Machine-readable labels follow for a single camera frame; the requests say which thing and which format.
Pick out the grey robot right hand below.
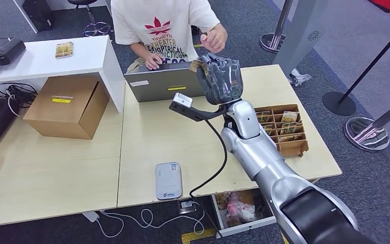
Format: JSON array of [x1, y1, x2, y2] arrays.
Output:
[[197, 53, 244, 106]]

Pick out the white power adapter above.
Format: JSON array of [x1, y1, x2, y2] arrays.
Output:
[[81, 211, 101, 224]]

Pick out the person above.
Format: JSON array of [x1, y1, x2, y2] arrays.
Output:
[[110, 0, 230, 74]]

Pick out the black camera bracket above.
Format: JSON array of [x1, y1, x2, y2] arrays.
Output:
[[169, 99, 229, 123]]

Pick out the white open drawer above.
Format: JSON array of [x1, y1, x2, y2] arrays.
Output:
[[212, 188, 277, 239]]

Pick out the black controller device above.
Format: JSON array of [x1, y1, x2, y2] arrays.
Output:
[[0, 38, 27, 67]]

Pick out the clear plastic wrap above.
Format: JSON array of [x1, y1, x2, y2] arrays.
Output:
[[285, 68, 312, 87]]

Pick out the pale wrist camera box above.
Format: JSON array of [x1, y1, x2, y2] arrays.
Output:
[[172, 93, 193, 109]]

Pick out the black camera cable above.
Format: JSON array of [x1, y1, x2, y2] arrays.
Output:
[[188, 119, 230, 244]]

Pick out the chrome stanchion post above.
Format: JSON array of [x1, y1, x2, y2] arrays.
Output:
[[343, 95, 390, 153], [259, 0, 295, 54]]

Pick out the gold printed card pack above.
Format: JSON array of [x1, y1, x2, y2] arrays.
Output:
[[55, 42, 74, 59]]

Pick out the grey kiosk pillar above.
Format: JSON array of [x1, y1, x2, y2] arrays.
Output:
[[273, 0, 329, 78]]

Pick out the brown cardboard box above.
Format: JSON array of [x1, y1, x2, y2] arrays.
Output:
[[23, 76, 110, 140]]

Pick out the floor power socket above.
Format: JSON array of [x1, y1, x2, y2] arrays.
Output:
[[178, 199, 198, 215]]

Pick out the person's right hand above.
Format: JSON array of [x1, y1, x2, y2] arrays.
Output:
[[144, 53, 164, 71]]

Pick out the black stanchion post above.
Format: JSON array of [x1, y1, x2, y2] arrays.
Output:
[[322, 19, 390, 117]]

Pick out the white power cable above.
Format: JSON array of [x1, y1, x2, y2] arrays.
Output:
[[95, 201, 206, 239]]

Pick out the person's left hand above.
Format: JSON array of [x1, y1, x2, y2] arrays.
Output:
[[200, 23, 229, 54]]

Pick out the black stool chrome base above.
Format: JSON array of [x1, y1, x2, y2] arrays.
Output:
[[68, 0, 112, 38]]

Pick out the black cabinet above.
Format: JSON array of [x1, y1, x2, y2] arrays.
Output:
[[21, 0, 55, 33]]

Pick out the white raised counter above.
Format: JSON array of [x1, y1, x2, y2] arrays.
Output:
[[0, 35, 126, 114]]

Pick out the grey laptop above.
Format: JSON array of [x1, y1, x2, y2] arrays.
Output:
[[124, 62, 206, 103]]

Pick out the cardboard card holder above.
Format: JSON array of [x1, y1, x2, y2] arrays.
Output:
[[253, 103, 310, 158]]

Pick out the white card reader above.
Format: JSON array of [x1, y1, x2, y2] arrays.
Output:
[[155, 162, 183, 201]]

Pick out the pink plastic bag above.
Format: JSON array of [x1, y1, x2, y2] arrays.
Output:
[[226, 192, 257, 224]]

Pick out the tangled black cables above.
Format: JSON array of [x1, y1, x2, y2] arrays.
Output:
[[0, 82, 39, 117]]

